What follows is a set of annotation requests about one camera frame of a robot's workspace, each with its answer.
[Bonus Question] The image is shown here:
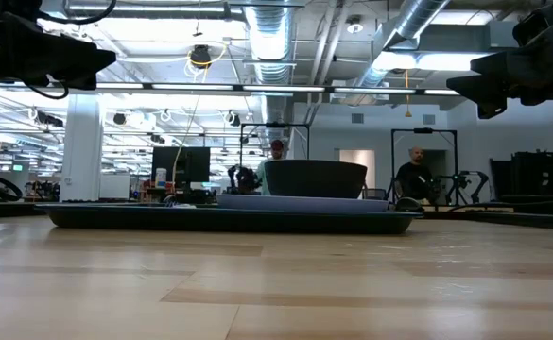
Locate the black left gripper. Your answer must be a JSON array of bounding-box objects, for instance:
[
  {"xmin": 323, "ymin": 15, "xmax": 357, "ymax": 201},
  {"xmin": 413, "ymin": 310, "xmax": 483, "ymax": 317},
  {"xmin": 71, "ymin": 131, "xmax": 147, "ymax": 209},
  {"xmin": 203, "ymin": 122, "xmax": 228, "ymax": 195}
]
[{"xmin": 0, "ymin": 0, "xmax": 117, "ymax": 91}]

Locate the black computer monitor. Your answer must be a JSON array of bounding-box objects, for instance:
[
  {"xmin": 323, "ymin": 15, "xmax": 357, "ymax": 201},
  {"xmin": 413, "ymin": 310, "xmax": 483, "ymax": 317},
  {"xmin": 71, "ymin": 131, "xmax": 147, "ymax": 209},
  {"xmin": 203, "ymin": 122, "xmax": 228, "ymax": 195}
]
[{"xmin": 151, "ymin": 145, "xmax": 211, "ymax": 191}]

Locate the black metal rig frame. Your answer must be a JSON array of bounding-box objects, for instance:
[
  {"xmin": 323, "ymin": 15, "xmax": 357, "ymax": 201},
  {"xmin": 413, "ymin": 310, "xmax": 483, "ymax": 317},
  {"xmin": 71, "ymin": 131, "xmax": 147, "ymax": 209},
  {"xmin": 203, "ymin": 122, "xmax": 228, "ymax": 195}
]
[
  {"xmin": 389, "ymin": 127, "xmax": 459, "ymax": 204},
  {"xmin": 239, "ymin": 122, "xmax": 311, "ymax": 190}
]

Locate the black overhead light bar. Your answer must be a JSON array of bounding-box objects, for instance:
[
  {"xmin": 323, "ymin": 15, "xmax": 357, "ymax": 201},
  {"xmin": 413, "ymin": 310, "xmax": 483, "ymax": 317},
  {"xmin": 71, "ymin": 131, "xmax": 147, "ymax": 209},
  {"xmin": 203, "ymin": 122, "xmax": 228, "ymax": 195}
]
[{"xmin": 0, "ymin": 81, "xmax": 461, "ymax": 99}]

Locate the black table border rail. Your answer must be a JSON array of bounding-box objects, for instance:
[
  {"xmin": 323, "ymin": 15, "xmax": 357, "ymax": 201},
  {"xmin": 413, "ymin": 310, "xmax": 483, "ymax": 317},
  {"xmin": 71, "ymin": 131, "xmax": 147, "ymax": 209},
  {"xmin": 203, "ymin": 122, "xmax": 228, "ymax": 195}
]
[{"xmin": 0, "ymin": 200, "xmax": 553, "ymax": 232}]

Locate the slanted silver ventilation duct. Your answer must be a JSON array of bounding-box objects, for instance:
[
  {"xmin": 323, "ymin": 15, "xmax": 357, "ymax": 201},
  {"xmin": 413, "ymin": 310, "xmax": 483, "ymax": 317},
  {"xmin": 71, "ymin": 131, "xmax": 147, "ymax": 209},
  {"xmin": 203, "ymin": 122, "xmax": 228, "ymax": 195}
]
[{"xmin": 351, "ymin": 0, "xmax": 450, "ymax": 91}]

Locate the black tripod stand device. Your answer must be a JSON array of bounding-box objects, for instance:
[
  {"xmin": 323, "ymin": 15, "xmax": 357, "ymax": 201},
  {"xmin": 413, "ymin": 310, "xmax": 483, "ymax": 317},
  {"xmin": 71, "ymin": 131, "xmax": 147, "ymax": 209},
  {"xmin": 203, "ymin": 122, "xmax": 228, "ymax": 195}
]
[{"xmin": 434, "ymin": 169, "xmax": 491, "ymax": 208}]

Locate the dark green bowl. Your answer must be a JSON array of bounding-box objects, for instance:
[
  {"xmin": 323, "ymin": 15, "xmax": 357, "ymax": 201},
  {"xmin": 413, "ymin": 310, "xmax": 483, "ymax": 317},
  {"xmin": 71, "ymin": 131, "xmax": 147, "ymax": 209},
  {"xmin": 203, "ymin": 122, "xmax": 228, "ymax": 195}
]
[{"xmin": 263, "ymin": 159, "xmax": 369, "ymax": 200}]

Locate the black ceiling-mounted device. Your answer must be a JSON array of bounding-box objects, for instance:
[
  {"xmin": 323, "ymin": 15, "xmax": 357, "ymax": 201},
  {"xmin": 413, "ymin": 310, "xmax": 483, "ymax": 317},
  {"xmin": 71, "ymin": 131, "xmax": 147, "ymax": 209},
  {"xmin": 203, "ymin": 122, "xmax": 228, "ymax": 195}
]
[{"xmin": 188, "ymin": 43, "xmax": 214, "ymax": 71}]

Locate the dark green serving tray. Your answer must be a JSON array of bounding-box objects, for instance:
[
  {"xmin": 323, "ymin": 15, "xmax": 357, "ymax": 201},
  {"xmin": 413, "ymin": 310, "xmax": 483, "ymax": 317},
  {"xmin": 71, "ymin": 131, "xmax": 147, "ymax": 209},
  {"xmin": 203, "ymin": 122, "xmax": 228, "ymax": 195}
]
[{"xmin": 34, "ymin": 202, "xmax": 423, "ymax": 236}]

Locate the person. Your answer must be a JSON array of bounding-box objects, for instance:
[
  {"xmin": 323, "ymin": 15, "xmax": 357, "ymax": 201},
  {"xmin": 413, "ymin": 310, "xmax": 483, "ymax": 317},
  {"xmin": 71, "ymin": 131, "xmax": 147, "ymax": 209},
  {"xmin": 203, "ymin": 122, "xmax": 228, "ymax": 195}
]
[
  {"xmin": 395, "ymin": 145, "xmax": 436, "ymax": 204},
  {"xmin": 255, "ymin": 139, "xmax": 286, "ymax": 196}
]

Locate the black dome-shaped object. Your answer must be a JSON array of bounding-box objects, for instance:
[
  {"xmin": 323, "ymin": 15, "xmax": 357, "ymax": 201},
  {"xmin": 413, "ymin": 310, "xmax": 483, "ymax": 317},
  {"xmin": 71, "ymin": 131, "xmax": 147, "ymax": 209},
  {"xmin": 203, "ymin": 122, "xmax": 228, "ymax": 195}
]
[{"xmin": 393, "ymin": 195, "xmax": 426, "ymax": 213}]

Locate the white square pillar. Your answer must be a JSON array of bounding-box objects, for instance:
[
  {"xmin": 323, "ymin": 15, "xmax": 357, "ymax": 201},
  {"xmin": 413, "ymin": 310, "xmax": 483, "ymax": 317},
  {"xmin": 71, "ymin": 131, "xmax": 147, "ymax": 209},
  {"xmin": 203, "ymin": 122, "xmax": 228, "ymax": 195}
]
[{"xmin": 60, "ymin": 93, "xmax": 105, "ymax": 203}]

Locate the white cabinet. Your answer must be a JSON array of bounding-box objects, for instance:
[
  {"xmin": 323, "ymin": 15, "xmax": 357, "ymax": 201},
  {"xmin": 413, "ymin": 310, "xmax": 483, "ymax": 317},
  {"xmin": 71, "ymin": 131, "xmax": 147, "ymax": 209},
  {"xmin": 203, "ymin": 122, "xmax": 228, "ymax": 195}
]
[{"xmin": 98, "ymin": 173, "xmax": 131, "ymax": 200}]

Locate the lavender grey plate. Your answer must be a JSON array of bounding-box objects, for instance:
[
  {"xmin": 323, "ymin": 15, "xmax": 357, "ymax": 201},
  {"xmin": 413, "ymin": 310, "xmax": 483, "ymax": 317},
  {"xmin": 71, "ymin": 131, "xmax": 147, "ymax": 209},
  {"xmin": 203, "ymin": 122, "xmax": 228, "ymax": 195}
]
[{"xmin": 215, "ymin": 193, "xmax": 390, "ymax": 214}]

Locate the yellow hanging cord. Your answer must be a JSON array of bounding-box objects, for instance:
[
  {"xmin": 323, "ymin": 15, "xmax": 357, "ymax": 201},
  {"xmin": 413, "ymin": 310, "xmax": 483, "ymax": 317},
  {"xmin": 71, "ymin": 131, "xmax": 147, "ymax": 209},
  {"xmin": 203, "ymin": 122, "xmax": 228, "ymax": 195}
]
[{"xmin": 403, "ymin": 69, "xmax": 413, "ymax": 119}]

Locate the wide silver ventilation duct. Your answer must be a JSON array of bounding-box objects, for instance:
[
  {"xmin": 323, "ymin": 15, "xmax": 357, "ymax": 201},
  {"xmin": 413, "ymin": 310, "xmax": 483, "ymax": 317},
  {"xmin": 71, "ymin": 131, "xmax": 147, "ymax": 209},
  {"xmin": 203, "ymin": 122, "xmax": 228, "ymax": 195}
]
[{"xmin": 243, "ymin": 0, "xmax": 297, "ymax": 138}]

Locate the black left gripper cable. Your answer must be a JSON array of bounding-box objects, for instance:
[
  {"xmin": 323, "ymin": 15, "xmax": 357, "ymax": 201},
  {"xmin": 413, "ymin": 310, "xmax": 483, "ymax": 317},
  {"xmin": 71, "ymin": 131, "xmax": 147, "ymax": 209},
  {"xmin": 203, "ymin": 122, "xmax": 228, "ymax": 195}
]
[{"xmin": 37, "ymin": 0, "xmax": 118, "ymax": 26}]

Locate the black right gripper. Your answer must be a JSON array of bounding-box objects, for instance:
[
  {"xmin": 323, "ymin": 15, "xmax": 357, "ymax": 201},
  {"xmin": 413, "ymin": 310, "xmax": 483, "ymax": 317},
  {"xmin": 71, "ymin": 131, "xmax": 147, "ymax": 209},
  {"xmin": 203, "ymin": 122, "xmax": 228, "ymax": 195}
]
[{"xmin": 445, "ymin": 2, "xmax": 553, "ymax": 119}]

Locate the black equipment cabinet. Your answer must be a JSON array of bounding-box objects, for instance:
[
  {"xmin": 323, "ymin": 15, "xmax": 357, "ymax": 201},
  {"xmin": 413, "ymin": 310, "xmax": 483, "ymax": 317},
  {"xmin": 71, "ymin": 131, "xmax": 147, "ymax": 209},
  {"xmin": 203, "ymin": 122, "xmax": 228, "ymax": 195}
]
[{"xmin": 489, "ymin": 149, "xmax": 553, "ymax": 216}]

